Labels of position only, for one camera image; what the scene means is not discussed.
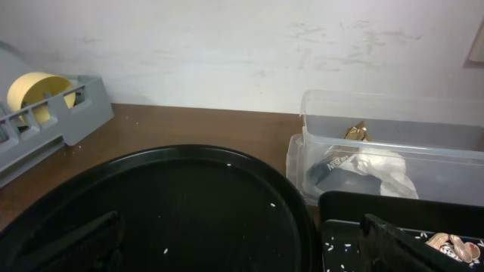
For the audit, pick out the grey plate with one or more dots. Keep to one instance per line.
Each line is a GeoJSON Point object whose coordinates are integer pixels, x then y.
{"type": "Point", "coordinates": [13, 65]}

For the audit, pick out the yellow bowl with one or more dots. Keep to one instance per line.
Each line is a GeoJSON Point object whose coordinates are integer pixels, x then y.
{"type": "Point", "coordinates": [32, 88]}

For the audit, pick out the rice and peanut shell scraps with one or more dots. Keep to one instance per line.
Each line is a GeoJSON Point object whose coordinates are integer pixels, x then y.
{"type": "Point", "coordinates": [340, 253]}

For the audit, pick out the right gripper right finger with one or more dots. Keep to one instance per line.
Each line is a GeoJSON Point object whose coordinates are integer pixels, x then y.
{"type": "Point", "coordinates": [384, 247]}

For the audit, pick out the grey dishwasher rack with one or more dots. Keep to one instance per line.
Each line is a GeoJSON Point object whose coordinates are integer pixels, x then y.
{"type": "Point", "coordinates": [33, 133]}

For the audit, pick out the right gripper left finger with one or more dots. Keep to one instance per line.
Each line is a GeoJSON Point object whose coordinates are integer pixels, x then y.
{"type": "Point", "coordinates": [94, 246]}

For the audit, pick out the white napkin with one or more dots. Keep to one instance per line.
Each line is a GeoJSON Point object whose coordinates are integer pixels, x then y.
{"type": "Point", "coordinates": [389, 167]}

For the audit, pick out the round black tray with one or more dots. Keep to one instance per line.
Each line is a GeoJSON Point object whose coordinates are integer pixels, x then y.
{"type": "Point", "coordinates": [186, 207]}

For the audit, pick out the gold coffee sachet wrapper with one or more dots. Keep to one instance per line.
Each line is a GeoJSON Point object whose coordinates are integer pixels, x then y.
{"type": "Point", "coordinates": [332, 171]}

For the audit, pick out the clear plastic bin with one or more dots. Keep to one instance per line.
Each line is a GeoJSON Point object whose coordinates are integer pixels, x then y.
{"type": "Point", "coordinates": [440, 139]}

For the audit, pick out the black rectangular tray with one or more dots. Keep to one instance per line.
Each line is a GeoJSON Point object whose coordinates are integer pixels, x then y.
{"type": "Point", "coordinates": [341, 212]}

